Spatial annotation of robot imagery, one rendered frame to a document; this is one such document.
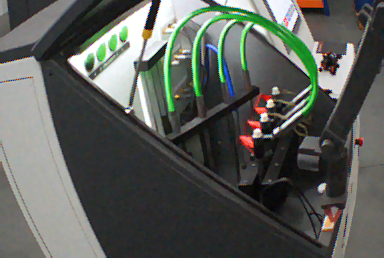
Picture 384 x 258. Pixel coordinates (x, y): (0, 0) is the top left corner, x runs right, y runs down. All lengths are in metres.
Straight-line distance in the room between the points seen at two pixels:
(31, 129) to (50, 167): 0.10
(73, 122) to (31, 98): 0.13
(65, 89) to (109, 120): 0.12
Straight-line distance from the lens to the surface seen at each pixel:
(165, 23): 1.55
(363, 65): 0.86
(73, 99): 1.05
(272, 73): 1.61
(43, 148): 1.18
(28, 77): 1.12
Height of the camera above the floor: 1.71
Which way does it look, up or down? 24 degrees down
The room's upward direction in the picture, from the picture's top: 11 degrees counter-clockwise
